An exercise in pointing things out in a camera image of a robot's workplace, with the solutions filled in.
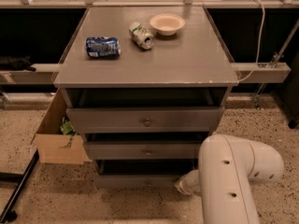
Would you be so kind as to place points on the grey bottom drawer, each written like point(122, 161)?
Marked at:
point(118, 174)

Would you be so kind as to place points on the grey drawer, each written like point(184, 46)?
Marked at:
point(141, 150)
point(118, 174)
point(145, 120)

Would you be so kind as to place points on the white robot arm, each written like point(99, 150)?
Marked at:
point(226, 166)

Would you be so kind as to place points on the grey drawer cabinet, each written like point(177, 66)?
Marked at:
point(188, 69)

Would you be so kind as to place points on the grey top drawer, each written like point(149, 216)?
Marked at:
point(145, 120)

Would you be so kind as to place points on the grey middle drawer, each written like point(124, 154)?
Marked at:
point(141, 150)

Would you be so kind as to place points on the green white soda can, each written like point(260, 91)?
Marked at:
point(141, 35)

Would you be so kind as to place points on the blue crushed soda can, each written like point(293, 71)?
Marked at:
point(102, 47)

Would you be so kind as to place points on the white paper bowl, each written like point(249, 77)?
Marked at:
point(167, 24)

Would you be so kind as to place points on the green packet in box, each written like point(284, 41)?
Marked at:
point(67, 127)

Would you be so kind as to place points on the cardboard box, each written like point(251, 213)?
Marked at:
point(53, 146)

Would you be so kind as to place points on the diagonal metal strut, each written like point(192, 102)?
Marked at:
point(273, 63)

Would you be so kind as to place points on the black object on ledge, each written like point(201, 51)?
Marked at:
point(15, 64)

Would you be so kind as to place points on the metal frame rail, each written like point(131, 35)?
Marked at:
point(45, 73)

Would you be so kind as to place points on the black floor rail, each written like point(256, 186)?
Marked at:
point(8, 214)

